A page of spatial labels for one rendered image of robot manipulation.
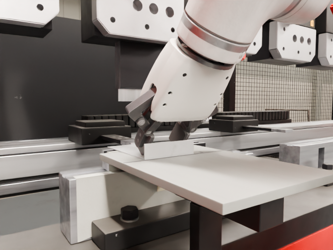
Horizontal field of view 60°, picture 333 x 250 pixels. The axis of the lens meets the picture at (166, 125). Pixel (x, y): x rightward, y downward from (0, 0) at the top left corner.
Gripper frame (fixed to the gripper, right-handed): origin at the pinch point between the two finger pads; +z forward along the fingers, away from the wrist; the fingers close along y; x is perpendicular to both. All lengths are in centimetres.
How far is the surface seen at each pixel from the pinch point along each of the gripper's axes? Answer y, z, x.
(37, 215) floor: -24, 243, -130
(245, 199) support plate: 5.2, -11.3, 17.4
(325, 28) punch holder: -51, -16, -18
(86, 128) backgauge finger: 3.0, 16.6, -19.5
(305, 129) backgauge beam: -90, 24, -19
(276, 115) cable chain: -90, 29, -34
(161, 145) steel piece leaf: 1.7, -1.2, 2.4
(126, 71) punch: 2.6, -3.9, -11.6
